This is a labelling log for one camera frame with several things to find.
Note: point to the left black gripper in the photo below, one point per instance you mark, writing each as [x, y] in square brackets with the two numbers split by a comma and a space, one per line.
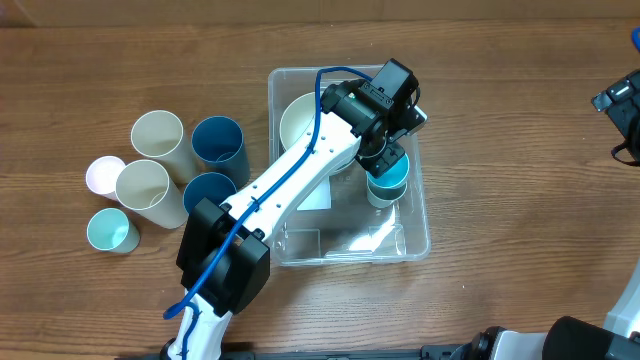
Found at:
[380, 156]

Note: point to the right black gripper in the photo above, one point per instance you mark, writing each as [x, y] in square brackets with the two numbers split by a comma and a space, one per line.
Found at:
[622, 110]

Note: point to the small light blue cup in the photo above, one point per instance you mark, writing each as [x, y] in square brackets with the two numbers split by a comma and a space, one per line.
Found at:
[395, 177]

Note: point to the cream bowl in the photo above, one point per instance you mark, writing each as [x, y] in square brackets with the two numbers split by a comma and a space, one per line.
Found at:
[297, 117]

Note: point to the tall beige cup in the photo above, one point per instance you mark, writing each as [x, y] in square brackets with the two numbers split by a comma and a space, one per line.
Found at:
[145, 187]
[159, 135]

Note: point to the small pink cup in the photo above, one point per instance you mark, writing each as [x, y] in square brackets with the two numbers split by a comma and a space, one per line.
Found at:
[101, 176]

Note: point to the small mint green cup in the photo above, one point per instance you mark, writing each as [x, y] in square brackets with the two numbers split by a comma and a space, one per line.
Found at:
[110, 230]

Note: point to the small grey cup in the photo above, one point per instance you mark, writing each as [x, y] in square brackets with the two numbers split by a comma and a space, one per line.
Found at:
[383, 197]

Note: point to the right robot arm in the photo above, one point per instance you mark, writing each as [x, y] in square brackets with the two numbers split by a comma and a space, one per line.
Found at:
[570, 338]

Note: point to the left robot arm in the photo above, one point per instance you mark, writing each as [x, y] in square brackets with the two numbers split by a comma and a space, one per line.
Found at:
[224, 257]

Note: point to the clear plastic storage bin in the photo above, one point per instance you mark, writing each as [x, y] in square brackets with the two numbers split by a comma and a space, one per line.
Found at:
[352, 230]

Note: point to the white label in bin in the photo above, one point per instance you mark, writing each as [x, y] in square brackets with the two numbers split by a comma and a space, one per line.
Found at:
[318, 199]

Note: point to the tall blue cup rear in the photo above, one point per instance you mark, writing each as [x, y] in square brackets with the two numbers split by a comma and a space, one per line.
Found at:
[219, 142]

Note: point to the tall blue cup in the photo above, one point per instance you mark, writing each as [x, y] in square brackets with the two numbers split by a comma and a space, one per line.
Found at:
[215, 187]
[219, 142]

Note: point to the tall blue cup front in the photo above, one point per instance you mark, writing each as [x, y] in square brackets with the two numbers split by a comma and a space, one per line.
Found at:
[215, 187]

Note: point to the tall beige cup front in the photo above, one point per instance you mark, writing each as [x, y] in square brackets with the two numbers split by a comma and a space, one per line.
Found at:
[145, 187]

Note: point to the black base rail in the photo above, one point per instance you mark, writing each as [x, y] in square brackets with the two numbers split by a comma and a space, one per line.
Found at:
[427, 352]

